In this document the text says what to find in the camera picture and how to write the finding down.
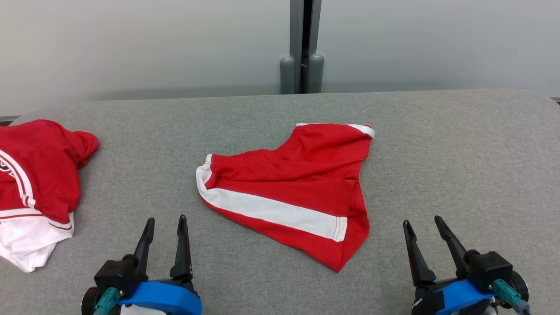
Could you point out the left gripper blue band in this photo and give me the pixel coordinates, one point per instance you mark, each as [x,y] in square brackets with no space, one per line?
[166,297]

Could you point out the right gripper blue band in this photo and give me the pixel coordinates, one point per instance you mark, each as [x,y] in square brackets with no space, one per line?
[459,295]

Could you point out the red shirt with white sleeves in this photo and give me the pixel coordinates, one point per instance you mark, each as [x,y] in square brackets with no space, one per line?
[43,175]

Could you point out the red shorts with white stripe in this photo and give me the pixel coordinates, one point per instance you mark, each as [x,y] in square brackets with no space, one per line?
[306,175]

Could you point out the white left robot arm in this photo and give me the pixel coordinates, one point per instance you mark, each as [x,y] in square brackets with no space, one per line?
[140,311]

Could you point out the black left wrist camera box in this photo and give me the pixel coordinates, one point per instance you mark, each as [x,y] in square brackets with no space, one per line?
[120,273]

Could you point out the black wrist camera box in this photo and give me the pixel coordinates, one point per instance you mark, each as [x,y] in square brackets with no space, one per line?
[120,273]
[490,267]

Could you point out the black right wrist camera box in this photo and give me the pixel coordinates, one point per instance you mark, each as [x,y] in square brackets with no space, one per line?
[490,267]

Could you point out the grey partition post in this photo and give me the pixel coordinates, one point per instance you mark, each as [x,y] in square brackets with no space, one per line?
[302,43]

